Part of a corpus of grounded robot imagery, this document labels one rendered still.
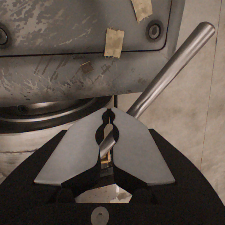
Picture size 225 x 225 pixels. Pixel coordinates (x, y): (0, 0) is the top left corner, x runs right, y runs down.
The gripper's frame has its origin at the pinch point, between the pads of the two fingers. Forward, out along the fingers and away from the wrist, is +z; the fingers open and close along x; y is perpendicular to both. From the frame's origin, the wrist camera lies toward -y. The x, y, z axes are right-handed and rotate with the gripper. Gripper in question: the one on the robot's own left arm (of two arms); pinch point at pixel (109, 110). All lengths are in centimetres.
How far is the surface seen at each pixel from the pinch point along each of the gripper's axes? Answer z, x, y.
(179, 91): 157, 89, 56
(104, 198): 32, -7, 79
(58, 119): 8.1, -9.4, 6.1
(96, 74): 4.6, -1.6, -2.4
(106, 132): 11.9, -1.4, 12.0
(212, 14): 162, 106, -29
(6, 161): 3.2, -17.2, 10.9
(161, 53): 6.4, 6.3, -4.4
